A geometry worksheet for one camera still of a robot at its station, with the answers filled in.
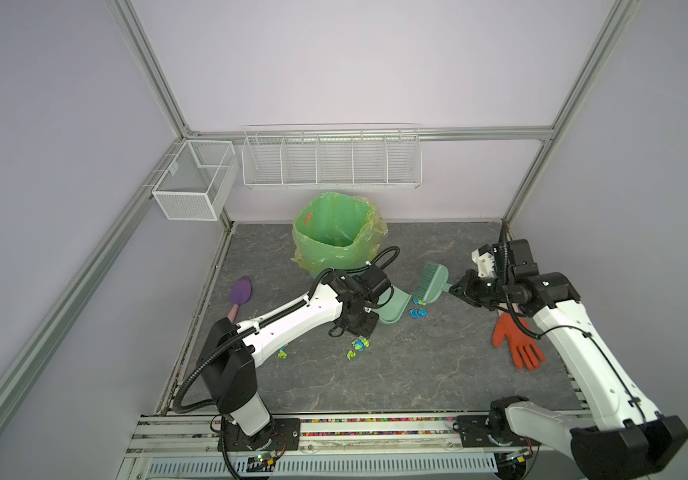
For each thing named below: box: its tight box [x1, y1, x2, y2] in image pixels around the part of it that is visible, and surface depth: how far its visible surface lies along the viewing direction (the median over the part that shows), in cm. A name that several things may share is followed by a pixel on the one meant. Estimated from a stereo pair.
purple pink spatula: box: [227, 276, 252, 323], surface depth 104 cm
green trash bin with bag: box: [291, 192, 387, 280], surface depth 93 cm
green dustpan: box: [372, 284, 412, 323], surface depth 86 cm
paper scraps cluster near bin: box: [408, 298, 429, 319], surface depth 96 cm
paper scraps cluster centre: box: [347, 338, 371, 360], surface depth 90 cm
